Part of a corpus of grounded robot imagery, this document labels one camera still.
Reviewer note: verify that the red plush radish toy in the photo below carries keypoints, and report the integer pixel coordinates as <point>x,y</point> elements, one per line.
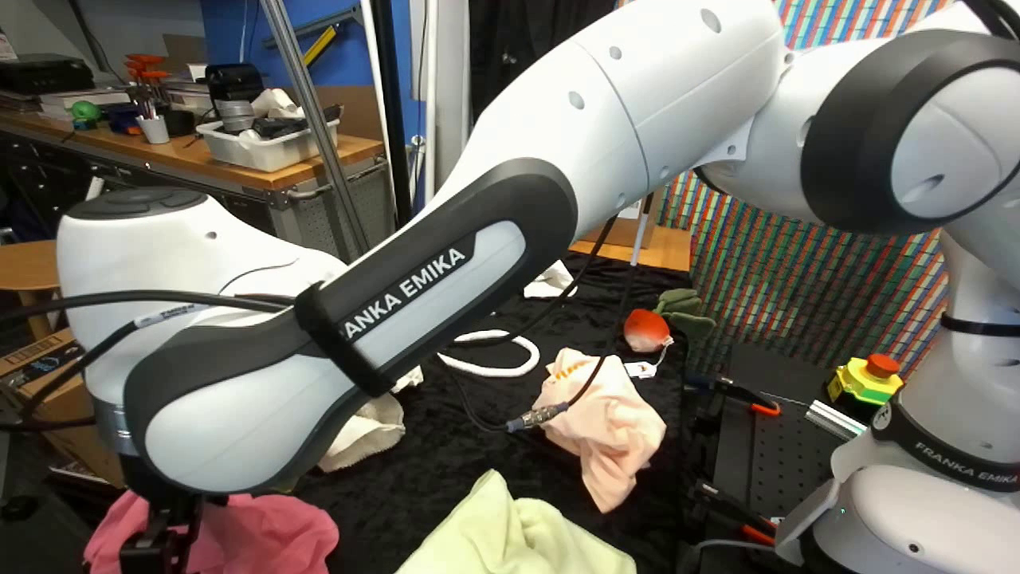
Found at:
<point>645,329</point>

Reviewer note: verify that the green object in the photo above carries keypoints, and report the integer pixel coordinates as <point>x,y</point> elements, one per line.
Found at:
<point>85,114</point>

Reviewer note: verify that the white plastic bin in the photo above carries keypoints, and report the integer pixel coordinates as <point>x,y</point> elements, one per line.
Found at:
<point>266,149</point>

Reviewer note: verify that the wooden top grey workbench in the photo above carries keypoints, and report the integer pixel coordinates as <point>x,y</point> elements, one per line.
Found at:
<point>193,156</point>

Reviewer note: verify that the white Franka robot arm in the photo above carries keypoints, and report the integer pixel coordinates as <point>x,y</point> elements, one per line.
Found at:
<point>637,96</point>

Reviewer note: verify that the peach cloth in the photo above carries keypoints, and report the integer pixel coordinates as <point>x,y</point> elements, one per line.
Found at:
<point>609,436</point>

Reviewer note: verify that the yellow red emergency stop button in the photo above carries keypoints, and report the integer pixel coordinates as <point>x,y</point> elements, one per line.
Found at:
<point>866,381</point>

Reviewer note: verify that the wooden stool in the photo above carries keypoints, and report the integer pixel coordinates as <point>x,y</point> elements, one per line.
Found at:
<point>26,264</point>

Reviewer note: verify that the black case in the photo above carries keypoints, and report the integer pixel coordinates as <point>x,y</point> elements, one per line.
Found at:
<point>41,74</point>

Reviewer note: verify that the small white towel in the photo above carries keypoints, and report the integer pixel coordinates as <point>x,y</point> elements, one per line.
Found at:
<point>368,433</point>

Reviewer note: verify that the light green cloth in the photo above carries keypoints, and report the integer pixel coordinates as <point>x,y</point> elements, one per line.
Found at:
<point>499,537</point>

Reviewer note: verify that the grey diagonal metal pole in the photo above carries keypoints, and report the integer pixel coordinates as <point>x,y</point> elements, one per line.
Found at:
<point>318,138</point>

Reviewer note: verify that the black vertical pole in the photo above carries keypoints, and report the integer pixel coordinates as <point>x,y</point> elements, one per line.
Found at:
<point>399,85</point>

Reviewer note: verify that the white paper hang tag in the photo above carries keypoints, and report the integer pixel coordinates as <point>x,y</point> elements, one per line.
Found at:
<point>640,372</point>

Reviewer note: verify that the orange object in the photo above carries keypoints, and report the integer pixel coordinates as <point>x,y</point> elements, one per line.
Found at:
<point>147,68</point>

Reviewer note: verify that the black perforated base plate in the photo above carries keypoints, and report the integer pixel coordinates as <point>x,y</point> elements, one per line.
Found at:
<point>776,466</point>

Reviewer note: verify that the white cup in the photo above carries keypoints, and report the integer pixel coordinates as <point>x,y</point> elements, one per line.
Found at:
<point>155,128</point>

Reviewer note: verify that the black tablecloth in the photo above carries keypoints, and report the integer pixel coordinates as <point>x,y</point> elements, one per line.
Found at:
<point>466,426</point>

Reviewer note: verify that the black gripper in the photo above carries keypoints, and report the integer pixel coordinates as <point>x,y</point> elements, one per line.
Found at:
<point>160,537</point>

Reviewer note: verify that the blue board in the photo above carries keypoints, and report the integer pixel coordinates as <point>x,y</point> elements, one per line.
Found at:
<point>255,35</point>

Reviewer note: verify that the silver metal cylinder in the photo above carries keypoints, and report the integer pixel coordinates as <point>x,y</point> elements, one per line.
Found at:
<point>832,418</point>

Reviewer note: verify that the wooden shelf board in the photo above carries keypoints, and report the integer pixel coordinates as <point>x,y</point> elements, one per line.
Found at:
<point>658,248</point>

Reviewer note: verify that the pink cloth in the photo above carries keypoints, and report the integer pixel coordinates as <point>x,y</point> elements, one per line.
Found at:
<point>266,531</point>

